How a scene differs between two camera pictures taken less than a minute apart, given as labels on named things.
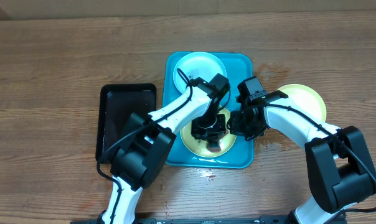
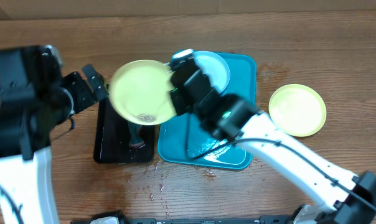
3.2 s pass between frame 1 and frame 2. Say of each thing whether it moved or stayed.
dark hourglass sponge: moved
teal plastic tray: stayed
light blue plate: stayed
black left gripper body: moved
